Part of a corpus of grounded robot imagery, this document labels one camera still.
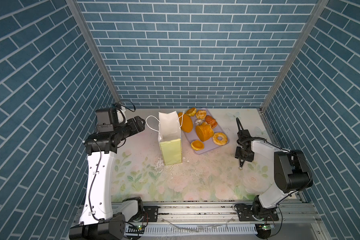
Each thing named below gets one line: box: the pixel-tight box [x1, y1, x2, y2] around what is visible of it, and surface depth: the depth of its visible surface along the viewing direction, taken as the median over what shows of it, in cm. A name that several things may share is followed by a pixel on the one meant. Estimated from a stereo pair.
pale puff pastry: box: [195, 109, 207, 120], surface depth 114 cm
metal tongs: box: [239, 159, 245, 170], surface depth 93 cm
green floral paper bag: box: [158, 111, 183, 166], surface depth 86 cm
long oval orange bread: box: [178, 112, 193, 133], surface depth 110 cm
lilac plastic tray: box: [183, 108, 229, 155], surface depth 104 cm
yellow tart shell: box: [186, 107, 197, 117], surface depth 115 cm
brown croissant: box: [204, 115, 218, 129], surface depth 110 cm
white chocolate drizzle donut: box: [194, 119, 205, 126], surface depth 110 cm
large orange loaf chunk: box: [195, 121, 215, 142], surface depth 98 cm
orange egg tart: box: [190, 140, 205, 151], surface depth 97 cm
